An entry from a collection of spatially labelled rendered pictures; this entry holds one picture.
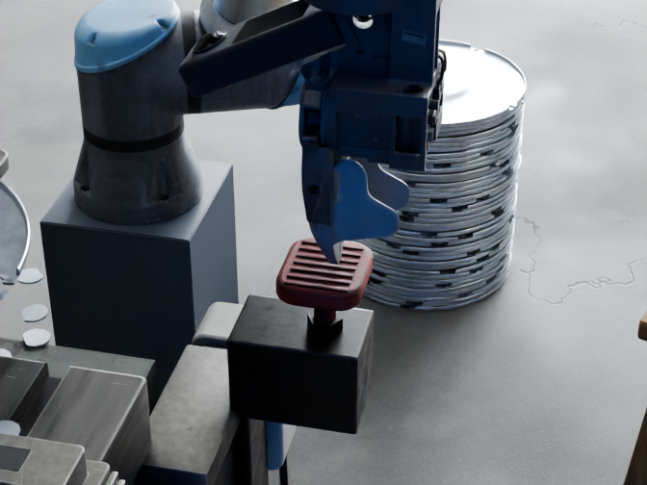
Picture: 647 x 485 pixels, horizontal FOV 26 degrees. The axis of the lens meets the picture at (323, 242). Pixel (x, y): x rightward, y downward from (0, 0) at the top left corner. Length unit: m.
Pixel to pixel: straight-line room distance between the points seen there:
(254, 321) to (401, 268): 1.20
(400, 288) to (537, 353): 0.24
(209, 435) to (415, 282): 1.21
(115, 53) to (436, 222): 0.76
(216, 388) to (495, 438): 0.99
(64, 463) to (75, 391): 0.14
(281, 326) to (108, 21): 0.63
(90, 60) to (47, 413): 0.67
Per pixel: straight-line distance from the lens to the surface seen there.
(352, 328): 1.00
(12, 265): 0.95
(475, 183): 2.12
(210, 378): 1.06
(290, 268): 0.97
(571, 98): 2.89
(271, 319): 1.01
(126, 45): 1.52
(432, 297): 2.23
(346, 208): 0.92
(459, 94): 2.14
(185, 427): 1.02
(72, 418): 0.94
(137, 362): 1.08
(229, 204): 1.72
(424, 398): 2.06
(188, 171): 1.62
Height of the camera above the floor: 1.30
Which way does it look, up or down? 33 degrees down
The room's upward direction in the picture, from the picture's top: straight up
